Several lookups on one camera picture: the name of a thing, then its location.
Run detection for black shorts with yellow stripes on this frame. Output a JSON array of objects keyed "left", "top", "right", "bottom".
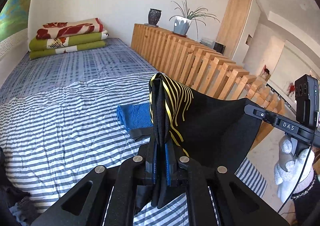
[{"left": 149, "top": 72, "right": 263, "bottom": 209}]

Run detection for white gloved hand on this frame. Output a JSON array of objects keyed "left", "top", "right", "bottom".
[{"left": 274, "top": 135, "right": 315, "bottom": 203}]

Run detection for folded blue shirt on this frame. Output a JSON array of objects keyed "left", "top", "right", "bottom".
[{"left": 116, "top": 103, "right": 153, "bottom": 140}]

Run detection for wooden slat bed divider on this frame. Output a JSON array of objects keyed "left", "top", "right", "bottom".
[{"left": 130, "top": 23, "right": 286, "bottom": 151}]

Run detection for striped blue white duvet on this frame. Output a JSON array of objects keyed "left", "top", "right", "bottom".
[{"left": 0, "top": 75, "right": 268, "bottom": 226}]

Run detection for blue patterned bed sheet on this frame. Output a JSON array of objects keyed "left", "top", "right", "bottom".
[{"left": 1, "top": 38, "right": 155, "bottom": 104}]

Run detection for tall wooden cabinet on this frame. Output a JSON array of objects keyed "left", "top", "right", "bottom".
[{"left": 216, "top": 0, "right": 261, "bottom": 66}]

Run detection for potted spider plant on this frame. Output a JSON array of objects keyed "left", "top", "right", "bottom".
[{"left": 169, "top": 0, "right": 220, "bottom": 38}]

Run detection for grey dark clothes pile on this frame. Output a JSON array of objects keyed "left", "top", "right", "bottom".
[{"left": 0, "top": 148, "right": 40, "bottom": 225}]

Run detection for dark speckled vase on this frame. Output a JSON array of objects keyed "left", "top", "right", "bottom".
[{"left": 146, "top": 8, "right": 162, "bottom": 27}]

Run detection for green folded blanket stack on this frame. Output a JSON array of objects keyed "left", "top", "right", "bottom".
[{"left": 29, "top": 30, "right": 108, "bottom": 60}]

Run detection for red floral folded blanket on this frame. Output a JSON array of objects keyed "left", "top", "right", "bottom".
[{"left": 35, "top": 18, "right": 104, "bottom": 40}]

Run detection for black cable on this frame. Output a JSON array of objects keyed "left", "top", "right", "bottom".
[{"left": 277, "top": 112, "right": 320, "bottom": 214}]

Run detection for black mounted camera box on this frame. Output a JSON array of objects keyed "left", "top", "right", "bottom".
[{"left": 295, "top": 74, "right": 319, "bottom": 129}]

